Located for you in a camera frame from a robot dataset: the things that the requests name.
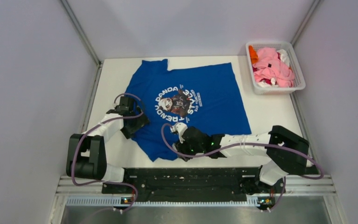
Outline blue panda t shirt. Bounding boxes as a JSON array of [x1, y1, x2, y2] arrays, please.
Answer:
[[126, 59, 251, 161]]

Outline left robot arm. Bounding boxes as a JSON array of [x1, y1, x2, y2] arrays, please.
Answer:
[[66, 93, 150, 193]]

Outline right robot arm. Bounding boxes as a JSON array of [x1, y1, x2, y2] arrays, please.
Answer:
[[170, 123, 311, 192]]

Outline red garment in basket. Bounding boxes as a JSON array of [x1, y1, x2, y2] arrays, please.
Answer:
[[259, 78, 276, 86]]

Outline orange garment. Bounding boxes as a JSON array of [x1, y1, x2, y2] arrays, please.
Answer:
[[248, 45, 258, 64]]

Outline pink t shirt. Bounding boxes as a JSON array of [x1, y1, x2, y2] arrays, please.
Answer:
[[252, 47, 295, 88]]

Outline white plastic laundry basket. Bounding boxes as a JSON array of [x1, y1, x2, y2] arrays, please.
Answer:
[[246, 41, 306, 95]]

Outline white garment in basket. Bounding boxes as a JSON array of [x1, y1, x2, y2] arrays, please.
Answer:
[[276, 49, 290, 67]]

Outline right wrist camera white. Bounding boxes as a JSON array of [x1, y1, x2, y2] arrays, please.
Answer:
[[170, 122, 188, 143]]

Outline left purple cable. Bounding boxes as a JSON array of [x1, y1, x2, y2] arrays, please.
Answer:
[[70, 92, 145, 214]]

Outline purple cable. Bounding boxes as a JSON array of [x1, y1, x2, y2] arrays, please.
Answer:
[[160, 123, 325, 214], [70, 92, 145, 214]]

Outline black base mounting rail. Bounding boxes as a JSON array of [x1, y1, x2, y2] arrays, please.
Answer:
[[97, 168, 284, 203]]

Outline white slotted cable duct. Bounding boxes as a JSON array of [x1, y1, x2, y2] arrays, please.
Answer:
[[66, 196, 273, 208]]

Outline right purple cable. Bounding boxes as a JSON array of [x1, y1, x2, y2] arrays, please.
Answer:
[[160, 123, 325, 214]]

